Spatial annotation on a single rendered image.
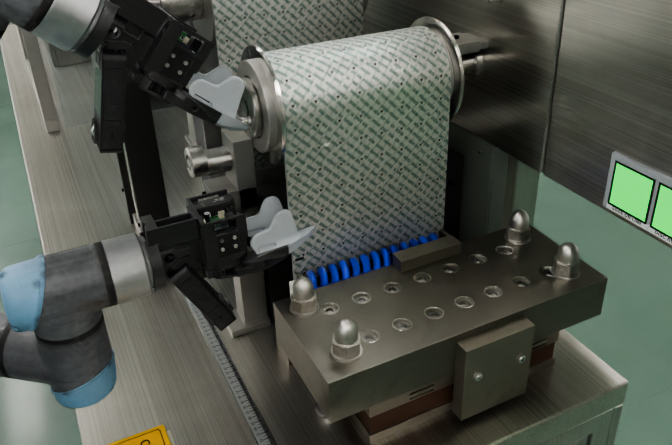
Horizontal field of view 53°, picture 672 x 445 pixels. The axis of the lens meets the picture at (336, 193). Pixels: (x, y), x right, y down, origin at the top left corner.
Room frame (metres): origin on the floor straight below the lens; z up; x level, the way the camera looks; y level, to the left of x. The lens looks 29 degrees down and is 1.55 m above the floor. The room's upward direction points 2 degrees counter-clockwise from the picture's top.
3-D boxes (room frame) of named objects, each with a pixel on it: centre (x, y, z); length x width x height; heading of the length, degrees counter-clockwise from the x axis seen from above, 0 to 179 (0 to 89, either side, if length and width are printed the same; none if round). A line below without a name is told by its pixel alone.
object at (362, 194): (0.79, -0.05, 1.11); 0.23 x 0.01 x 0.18; 115
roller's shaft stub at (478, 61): (0.91, -0.17, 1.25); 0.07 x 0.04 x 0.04; 115
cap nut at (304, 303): (0.67, 0.04, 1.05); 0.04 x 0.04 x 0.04
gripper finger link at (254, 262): (0.69, 0.10, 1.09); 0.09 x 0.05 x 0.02; 114
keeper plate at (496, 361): (0.62, -0.18, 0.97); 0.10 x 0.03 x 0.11; 115
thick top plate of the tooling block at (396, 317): (0.70, -0.13, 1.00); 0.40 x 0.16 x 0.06; 115
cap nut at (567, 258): (0.72, -0.30, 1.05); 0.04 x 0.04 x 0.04
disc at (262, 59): (0.79, 0.09, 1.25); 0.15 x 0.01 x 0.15; 25
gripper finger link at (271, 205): (0.75, 0.08, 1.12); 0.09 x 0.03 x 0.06; 116
